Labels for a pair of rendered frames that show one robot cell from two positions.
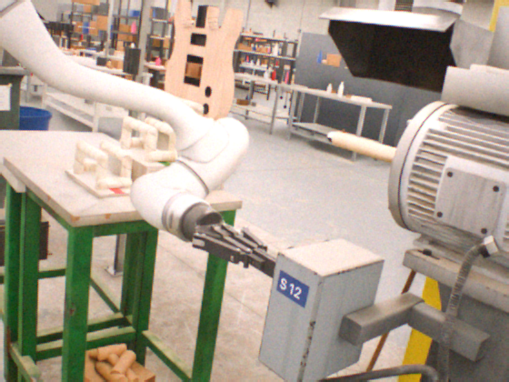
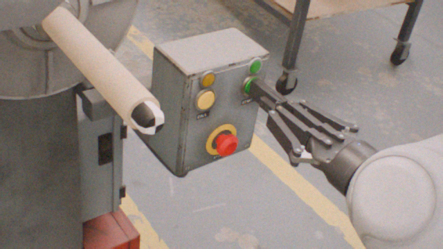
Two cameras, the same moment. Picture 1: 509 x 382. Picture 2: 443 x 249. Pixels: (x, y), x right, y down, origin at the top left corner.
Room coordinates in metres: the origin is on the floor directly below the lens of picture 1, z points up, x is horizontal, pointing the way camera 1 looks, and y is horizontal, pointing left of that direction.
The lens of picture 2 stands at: (1.49, -0.07, 1.52)
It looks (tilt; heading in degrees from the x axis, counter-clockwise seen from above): 37 degrees down; 183
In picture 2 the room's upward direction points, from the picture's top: 9 degrees clockwise
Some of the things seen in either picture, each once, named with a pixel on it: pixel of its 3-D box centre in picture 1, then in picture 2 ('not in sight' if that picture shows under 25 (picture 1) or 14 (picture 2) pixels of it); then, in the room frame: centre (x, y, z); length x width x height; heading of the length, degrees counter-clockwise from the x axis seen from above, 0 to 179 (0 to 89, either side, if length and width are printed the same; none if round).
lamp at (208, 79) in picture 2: not in sight; (208, 80); (0.85, -0.13, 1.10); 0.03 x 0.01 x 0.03; 134
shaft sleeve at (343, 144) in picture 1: (369, 148); (95, 62); (1.08, -0.21, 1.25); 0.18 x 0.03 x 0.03; 44
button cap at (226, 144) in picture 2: not in sight; (223, 142); (0.82, -0.09, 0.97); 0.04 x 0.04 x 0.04; 44
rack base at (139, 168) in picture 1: (146, 168); not in sight; (1.67, 0.38, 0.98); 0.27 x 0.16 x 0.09; 44
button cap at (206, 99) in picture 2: not in sight; (204, 98); (0.84, -0.13, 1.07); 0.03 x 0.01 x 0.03; 134
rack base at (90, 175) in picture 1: (102, 182); not in sight; (1.56, 0.49, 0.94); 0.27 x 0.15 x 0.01; 44
